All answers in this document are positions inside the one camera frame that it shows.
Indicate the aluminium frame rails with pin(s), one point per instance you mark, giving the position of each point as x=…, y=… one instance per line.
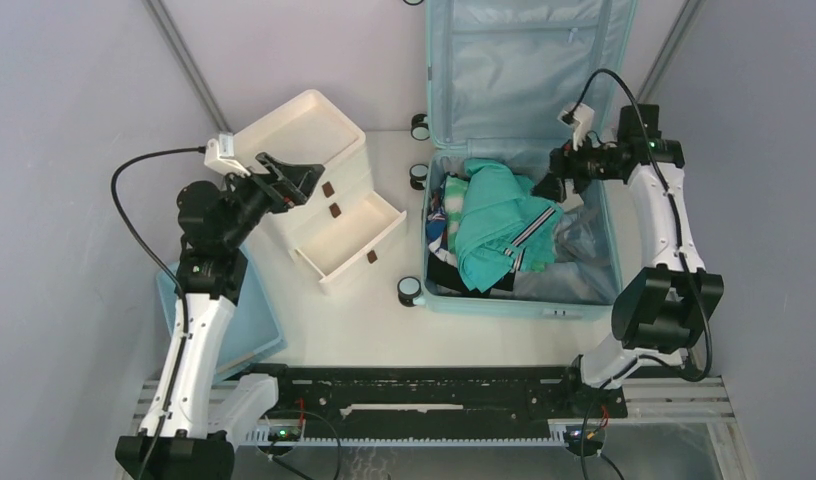
x=651, y=398

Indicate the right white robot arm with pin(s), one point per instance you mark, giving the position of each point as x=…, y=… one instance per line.
x=666, y=307

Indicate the light blue perforated plastic basket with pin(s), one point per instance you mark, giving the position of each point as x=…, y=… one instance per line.
x=253, y=333

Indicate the teal garment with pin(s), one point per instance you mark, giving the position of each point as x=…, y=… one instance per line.
x=504, y=227

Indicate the white three-drawer storage cabinet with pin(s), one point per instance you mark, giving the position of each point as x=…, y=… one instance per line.
x=346, y=228

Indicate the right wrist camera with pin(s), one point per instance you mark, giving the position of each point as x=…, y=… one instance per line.
x=579, y=118

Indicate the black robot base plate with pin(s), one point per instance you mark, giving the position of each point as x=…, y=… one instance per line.
x=401, y=404

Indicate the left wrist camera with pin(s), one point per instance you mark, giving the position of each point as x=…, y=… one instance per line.
x=220, y=156

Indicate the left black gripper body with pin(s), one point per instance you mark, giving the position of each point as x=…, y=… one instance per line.
x=253, y=199

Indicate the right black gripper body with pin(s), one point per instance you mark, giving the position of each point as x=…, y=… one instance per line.
x=586, y=164

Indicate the green white patterned cloth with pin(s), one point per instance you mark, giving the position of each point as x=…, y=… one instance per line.
x=454, y=194

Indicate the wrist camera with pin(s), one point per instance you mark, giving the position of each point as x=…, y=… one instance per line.
x=220, y=156
x=579, y=118

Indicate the light blue hard-shell suitcase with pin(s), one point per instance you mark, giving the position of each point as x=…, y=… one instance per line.
x=499, y=73

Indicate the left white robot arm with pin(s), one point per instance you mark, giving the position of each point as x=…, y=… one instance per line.
x=180, y=437

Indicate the dark blue patterned clothing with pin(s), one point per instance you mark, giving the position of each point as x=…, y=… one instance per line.
x=436, y=230

